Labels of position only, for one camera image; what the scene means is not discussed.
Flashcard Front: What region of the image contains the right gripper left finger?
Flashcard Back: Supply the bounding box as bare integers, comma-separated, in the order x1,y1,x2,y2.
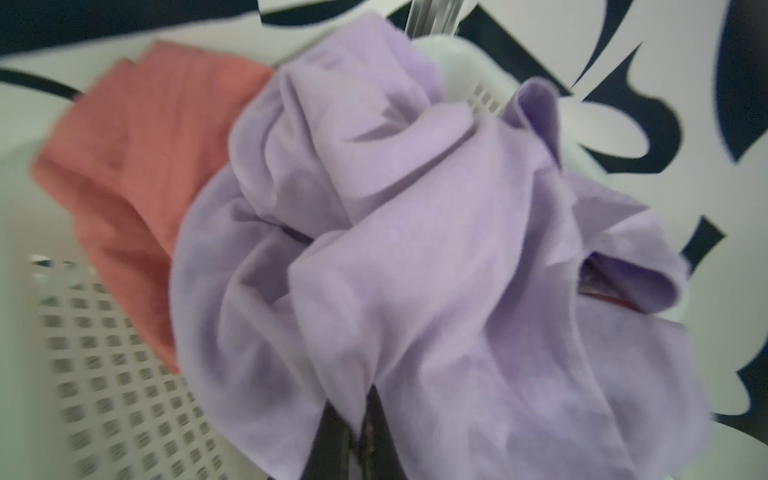
300,402,352,480

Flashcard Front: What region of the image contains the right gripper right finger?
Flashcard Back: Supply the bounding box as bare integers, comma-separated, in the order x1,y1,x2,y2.
358,386,407,480

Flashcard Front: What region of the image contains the purple t-shirt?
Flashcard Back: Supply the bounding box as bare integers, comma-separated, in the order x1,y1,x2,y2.
170,13,711,479

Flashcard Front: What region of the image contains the pink t-shirt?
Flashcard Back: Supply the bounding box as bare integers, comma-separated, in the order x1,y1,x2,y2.
31,42,273,373

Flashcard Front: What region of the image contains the aluminium frame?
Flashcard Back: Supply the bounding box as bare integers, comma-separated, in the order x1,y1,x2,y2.
405,0,464,39

